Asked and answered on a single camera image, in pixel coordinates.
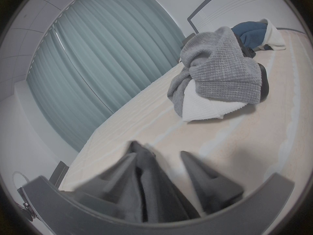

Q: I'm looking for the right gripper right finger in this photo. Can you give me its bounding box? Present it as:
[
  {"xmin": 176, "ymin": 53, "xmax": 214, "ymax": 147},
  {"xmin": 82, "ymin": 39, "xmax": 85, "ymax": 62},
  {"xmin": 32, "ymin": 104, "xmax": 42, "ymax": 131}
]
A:
[{"xmin": 180, "ymin": 151, "xmax": 244, "ymax": 215}]

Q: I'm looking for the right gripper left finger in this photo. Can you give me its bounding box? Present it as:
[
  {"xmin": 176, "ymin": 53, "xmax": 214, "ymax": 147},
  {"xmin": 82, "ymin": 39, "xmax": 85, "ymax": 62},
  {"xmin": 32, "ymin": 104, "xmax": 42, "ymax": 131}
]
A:
[{"xmin": 75, "ymin": 153, "xmax": 141, "ymax": 204}]

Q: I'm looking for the black T-shirt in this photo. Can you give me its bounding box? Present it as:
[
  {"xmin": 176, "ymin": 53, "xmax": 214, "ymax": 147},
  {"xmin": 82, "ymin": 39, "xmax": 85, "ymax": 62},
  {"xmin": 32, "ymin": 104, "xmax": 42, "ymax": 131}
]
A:
[{"xmin": 115, "ymin": 141, "xmax": 204, "ymax": 224}]

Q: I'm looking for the bed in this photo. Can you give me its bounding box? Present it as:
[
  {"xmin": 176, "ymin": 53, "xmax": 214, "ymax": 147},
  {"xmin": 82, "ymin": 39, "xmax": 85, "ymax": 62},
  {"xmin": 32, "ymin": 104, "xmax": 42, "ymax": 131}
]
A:
[{"xmin": 59, "ymin": 0, "xmax": 312, "ymax": 221}]

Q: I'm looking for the pile of clothes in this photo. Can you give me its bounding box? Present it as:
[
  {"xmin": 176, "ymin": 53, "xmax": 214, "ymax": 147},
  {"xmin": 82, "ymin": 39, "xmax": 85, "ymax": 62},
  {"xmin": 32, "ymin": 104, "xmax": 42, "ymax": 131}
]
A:
[{"xmin": 167, "ymin": 19, "xmax": 286, "ymax": 122}]

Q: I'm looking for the black chest of drawers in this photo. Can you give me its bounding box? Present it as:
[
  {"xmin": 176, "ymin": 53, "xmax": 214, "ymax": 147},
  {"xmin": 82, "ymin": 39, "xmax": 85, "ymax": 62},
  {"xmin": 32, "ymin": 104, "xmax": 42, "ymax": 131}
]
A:
[{"xmin": 49, "ymin": 160, "xmax": 69, "ymax": 188}]

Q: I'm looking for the grey bedside table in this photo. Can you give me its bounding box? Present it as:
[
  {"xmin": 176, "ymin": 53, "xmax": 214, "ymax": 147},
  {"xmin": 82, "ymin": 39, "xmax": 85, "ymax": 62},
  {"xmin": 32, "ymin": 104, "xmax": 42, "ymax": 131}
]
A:
[{"xmin": 181, "ymin": 33, "xmax": 196, "ymax": 46}]

